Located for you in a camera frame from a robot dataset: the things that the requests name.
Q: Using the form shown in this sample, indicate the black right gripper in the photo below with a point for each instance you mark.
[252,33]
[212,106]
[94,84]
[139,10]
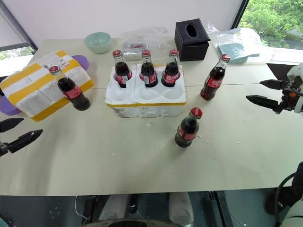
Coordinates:
[289,98]

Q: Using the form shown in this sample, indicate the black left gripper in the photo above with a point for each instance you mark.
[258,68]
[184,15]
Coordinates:
[2,149]

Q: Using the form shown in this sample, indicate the white foam lid yellow tape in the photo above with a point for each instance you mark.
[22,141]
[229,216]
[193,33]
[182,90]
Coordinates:
[30,92]

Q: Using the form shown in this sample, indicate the glass cola bottle red cap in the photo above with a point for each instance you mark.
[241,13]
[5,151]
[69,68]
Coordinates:
[188,128]
[148,73]
[171,73]
[214,81]
[122,71]
[71,91]

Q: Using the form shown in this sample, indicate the black leather tissue box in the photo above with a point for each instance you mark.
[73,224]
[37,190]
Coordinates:
[193,48]

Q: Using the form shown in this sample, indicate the white foam bottle tray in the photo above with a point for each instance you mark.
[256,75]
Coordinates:
[146,104]

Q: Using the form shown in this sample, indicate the clear plastic bag with cloth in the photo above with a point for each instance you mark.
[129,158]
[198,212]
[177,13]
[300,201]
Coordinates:
[239,35]

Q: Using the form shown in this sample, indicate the purple plastic tray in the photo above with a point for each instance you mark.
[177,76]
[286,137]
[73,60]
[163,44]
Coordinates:
[81,61]

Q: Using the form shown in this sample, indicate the mint green bowl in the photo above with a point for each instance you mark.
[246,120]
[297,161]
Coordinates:
[97,42]

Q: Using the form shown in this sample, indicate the white rounded robot leg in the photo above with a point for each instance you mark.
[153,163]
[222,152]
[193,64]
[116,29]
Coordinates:
[114,208]
[181,206]

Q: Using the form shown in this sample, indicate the black window frame post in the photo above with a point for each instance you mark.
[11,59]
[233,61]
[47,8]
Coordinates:
[19,23]
[240,13]

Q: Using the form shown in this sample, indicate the black table frame leg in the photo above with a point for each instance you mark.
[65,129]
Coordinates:
[219,208]

